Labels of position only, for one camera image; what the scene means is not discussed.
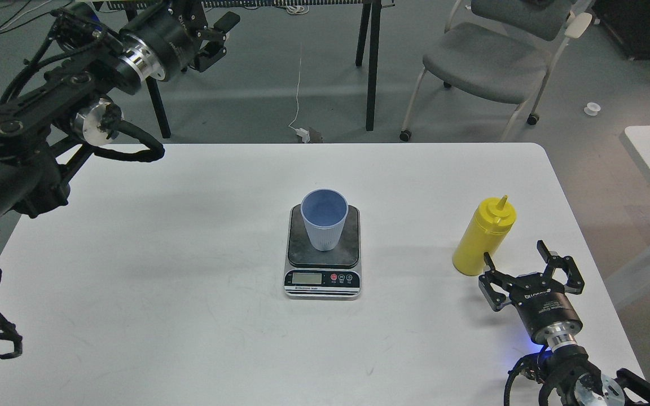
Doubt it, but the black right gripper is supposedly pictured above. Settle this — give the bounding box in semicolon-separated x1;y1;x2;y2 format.
478;241;585;345

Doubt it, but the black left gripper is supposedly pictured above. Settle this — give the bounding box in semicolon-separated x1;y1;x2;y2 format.
119;8;240;82

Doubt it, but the yellow squeeze bottle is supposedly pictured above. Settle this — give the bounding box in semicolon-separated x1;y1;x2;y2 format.
452;195;517;276

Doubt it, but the blue ribbed plastic cup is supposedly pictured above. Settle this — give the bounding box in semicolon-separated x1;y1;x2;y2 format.
300;188;350;251

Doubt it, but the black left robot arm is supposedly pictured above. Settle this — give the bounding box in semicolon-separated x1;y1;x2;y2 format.
0;1;240;218

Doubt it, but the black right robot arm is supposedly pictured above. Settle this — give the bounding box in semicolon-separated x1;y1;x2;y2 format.
478;241;650;405

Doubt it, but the digital kitchen scale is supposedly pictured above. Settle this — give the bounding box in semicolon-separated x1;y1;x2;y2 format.
282;205;363;300

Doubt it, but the black trestle table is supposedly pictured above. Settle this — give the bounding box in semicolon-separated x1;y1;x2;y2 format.
93;0;397;139

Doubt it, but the small white spool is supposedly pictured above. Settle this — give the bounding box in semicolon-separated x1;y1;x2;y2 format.
583;101;601;117

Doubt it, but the grey office chair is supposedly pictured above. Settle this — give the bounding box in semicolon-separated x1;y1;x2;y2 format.
416;1;593;141

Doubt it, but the black cabinet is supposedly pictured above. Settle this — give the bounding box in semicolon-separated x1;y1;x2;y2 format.
592;1;650;61

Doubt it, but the white cable with plug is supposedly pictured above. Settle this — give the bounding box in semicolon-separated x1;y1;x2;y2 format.
287;3;324;143

